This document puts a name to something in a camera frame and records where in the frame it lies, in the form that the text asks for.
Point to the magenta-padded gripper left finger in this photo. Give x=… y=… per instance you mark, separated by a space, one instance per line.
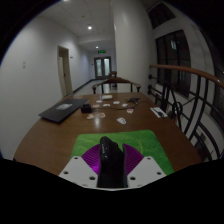
x=76 y=170

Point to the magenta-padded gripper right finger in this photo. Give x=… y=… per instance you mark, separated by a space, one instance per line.
x=146 y=170

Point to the black vertical computer mouse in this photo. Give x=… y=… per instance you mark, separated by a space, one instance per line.
x=111 y=163

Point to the green mouse pad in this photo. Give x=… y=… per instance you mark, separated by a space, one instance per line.
x=146 y=141

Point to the beige sticker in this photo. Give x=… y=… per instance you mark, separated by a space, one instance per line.
x=100 y=115
x=90 y=116

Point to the black closed laptop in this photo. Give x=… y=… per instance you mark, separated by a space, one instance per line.
x=61 y=111

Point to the red and white sticker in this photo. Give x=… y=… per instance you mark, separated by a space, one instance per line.
x=130 y=111

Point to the small black box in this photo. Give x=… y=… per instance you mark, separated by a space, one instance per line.
x=86 y=108

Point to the small white box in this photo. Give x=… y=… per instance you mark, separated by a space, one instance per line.
x=107 y=97

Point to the wooden armchair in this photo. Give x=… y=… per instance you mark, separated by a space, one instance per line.
x=116 y=80

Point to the side doorway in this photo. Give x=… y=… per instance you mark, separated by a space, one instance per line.
x=65 y=71

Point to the glass double door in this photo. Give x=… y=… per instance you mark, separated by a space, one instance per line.
x=103 y=68

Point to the black railing with wooden handrail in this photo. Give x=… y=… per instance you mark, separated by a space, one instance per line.
x=186 y=70

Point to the dark tall window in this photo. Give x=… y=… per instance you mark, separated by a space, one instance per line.
x=173 y=63

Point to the green exit sign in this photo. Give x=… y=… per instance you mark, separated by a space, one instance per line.
x=101 y=51

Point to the dark transom window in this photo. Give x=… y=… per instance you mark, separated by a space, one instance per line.
x=161 y=15

